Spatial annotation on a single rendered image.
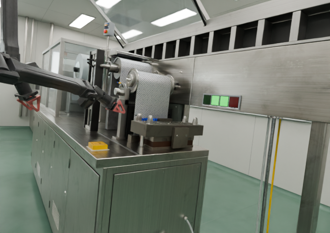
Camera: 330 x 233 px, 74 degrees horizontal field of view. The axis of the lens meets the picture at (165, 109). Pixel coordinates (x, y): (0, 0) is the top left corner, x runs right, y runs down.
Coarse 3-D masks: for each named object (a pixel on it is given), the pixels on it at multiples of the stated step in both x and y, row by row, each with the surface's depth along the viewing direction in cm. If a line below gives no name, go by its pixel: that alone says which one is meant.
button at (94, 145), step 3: (90, 144) 101; (93, 144) 100; (96, 144) 100; (99, 144) 101; (102, 144) 102; (105, 144) 102; (90, 147) 101; (93, 147) 98; (96, 147) 99; (99, 147) 100; (102, 147) 101; (105, 147) 102
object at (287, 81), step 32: (160, 64) 164; (192, 64) 135; (224, 64) 116; (256, 64) 101; (288, 64) 89; (320, 64) 80; (192, 96) 134; (256, 96) 100; (288, 96) 89; (320, 96) 80
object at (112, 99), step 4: (104, 92) 110; (104, 96) 110; (108, 96) 111; (100, 100) 110; (104, 100) 110; (108, 100) 111; (112, 100) 112; (116, 100) 111; (104, 104) 112; (108, 104) 112
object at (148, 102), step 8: (136, 96) 124; (144, 96) 127; (152, 96) 130; (160, 96) 133; (168, 96) 137; (136, 104) 124; (144, 104) 127; (152, 104) 130; (160, 104) 134; (168, 104) 138; (136, 112) 124; (144, 112) 128; (152, 112) 131; (160, 112) 134
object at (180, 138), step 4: (176, 128) 115; (180, 128) 116; (184, 128) 118; (188, 128) 120; (172, 132) 116; (176, 132) 115; (180, 132) 117; (184, 132) 118; (188, 132) 120; (172, 136) 116; (176, 136) 115; (180, 136) 117; (184, 136) 119; (172, 140) 115; (176, 140) 116; (180, 140) 117; (184, 140) 119; (172, 144) 115; (176, 144) 116; (180, 144) 118; (184, 144) 119
